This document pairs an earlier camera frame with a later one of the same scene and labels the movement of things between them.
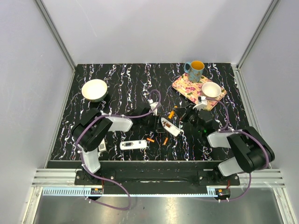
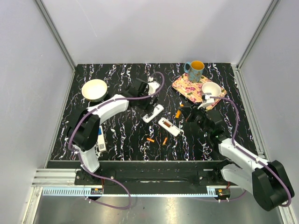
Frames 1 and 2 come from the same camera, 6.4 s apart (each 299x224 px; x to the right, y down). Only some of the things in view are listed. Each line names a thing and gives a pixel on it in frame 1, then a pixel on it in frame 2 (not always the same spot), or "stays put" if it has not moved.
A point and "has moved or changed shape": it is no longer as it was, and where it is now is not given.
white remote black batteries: x=131 y=144 has moved or changed shape
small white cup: x=211 y=89 stays put
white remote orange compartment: x=172 y=128 stays put
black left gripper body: x=150 y=122 → x=145 y=104
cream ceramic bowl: x=94 y=90 stays put
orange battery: x=166 y=140 stays put
